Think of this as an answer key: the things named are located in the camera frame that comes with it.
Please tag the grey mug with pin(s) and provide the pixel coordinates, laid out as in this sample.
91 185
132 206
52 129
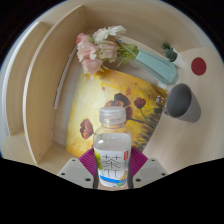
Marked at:
181 103

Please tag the yellow poppy flower painting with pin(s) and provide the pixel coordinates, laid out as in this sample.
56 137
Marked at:
96 96

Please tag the small potted green plant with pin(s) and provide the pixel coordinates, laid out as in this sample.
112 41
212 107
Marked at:
171 53

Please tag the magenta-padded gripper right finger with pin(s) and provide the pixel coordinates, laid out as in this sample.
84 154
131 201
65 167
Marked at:
150 171

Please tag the flat round red coaster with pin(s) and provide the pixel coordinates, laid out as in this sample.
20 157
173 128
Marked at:
199 66

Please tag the pink and white flower bouquet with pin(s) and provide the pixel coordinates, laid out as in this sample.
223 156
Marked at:
96 50

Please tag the pale teal vase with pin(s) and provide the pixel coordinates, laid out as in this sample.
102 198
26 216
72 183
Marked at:
158 66

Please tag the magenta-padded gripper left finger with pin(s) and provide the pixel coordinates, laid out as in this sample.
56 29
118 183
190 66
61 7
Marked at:
75 171

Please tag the clear plastic drink bottle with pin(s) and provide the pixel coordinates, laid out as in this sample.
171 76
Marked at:
112 146

